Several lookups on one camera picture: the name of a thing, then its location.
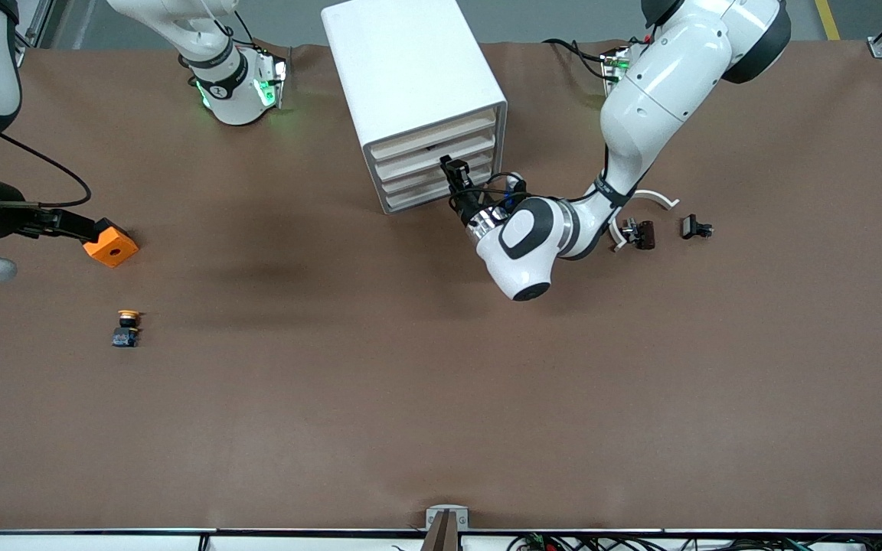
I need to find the yellow capped push button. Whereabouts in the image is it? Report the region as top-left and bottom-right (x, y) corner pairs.
(111, 309), (143, 349)

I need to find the orange and black box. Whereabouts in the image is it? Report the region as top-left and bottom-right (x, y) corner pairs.
(83, 218), (140, 269)

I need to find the dark component with metal clip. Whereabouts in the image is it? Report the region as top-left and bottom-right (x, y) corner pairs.
(621, 218), (656, 251)

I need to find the white curved plastic piece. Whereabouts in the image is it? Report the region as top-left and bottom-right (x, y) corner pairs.
(611, 189), (679, 249)

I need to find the brown table mat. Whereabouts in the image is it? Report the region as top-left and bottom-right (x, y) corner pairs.
(0, 40), (882, 533)

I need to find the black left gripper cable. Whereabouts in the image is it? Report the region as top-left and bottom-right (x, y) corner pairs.
(447, 171), (528, 217)

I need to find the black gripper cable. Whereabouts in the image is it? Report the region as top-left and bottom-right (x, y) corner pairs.
(0, 133), (93, 209)
(447, 171), (528, 217)

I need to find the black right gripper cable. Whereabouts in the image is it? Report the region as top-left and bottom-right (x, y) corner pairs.
(0, 133), (93, 209)

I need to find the black base cable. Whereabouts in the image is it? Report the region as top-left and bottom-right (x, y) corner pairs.
(543, 38), (612, 81)

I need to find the grey metal bracket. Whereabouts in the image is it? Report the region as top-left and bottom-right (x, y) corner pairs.
(426, 505), (469, 531)

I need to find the white table edge rail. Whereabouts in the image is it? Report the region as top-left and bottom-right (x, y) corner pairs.
(0, 528), (882, 551)

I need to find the brown tapered post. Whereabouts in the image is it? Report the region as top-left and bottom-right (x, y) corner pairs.
(420, 510), (460, 551)

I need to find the cable bundle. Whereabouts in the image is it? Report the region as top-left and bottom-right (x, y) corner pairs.
(506, 533), (882, 551)

